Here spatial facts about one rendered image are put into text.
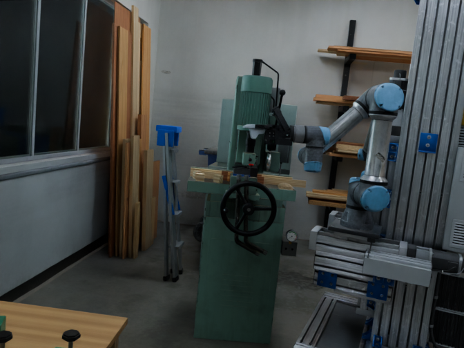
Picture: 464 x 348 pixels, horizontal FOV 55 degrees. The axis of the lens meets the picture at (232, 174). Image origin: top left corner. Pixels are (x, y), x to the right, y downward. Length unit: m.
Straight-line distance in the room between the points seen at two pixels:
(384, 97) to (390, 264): 0.69
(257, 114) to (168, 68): 2.75
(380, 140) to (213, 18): 3.45
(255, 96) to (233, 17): 2.66
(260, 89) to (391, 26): 2.83
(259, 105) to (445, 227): 1.12
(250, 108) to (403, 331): 1.37
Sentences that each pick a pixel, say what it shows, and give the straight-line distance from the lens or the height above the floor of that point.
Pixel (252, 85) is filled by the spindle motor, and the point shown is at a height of 1.45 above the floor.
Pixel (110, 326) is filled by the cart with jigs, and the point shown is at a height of 0.53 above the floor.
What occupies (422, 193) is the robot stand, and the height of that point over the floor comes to 1.00.
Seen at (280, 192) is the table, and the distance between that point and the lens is 2.44.
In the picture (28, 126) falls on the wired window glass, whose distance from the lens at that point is 3.08.
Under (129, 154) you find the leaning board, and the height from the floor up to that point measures 0.88.
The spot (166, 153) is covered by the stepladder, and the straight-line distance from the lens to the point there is 3.28.
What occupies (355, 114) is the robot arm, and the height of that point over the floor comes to 1.33.
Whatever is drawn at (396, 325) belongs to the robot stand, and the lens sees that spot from 2.40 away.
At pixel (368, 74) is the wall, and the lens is 4.99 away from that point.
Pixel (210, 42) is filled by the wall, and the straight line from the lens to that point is 5.05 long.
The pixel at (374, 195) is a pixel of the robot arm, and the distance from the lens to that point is 1.93.
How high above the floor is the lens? 1.25
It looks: 7 degrees down
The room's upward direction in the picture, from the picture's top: 6 degrees clockwise
